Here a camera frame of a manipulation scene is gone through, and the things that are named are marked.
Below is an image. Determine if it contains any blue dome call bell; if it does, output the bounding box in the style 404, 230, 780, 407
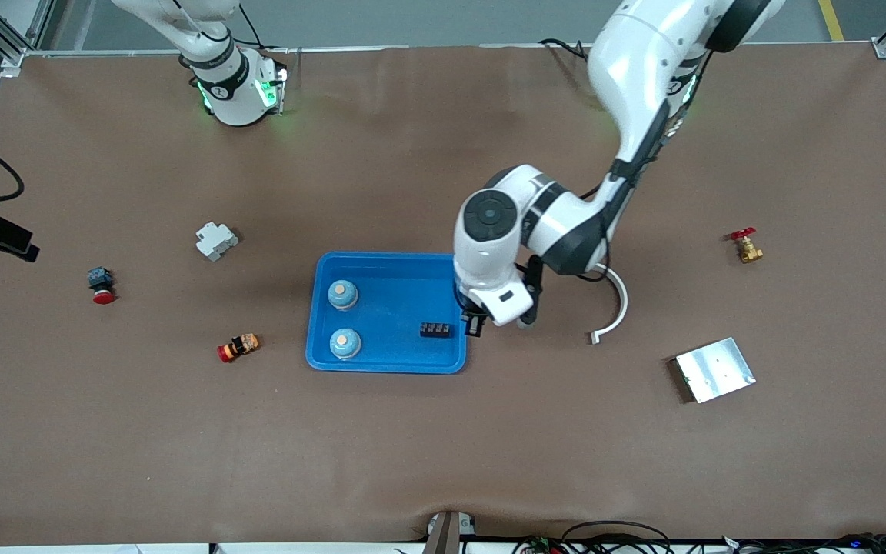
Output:
328, 328, 362, 361
327, 279, 360, 312

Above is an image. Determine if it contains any blue plastic tray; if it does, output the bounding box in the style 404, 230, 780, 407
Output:
305, 252, 469, 375

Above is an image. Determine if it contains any red pushbutton with blue base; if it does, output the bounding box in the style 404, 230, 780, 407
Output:
87, 266, 118, 305

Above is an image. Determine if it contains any brown table mat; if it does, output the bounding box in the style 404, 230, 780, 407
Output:
0, 42, 886, 544

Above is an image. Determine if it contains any grey metal table clamp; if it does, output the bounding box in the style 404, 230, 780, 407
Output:
421, 511, 478, 554

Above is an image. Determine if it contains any white circuit breaker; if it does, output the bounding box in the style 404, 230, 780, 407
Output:
195, 222, 240, 263

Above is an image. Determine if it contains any red yellow emergency stop button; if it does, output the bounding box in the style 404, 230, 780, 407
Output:
217, 332, 261, 364

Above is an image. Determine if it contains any silver aluminium plate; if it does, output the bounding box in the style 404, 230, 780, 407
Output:
670, 336, 757, 405

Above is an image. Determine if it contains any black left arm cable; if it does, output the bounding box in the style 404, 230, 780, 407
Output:
578, 73, 701, 284

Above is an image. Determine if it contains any white curved plastic bracket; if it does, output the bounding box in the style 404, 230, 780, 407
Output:
589, 264, 630, 345

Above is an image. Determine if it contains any black cable loop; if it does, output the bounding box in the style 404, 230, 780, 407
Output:
561, 521, 672, 554

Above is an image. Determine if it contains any brass valve with red handle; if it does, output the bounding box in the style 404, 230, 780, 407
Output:
729, 227, 764, 265

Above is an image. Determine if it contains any black base cable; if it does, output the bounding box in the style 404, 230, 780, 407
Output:
539, 37, 591, 64

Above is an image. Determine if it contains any dark wire bundle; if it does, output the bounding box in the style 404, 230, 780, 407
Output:
720, 532, 886, 554

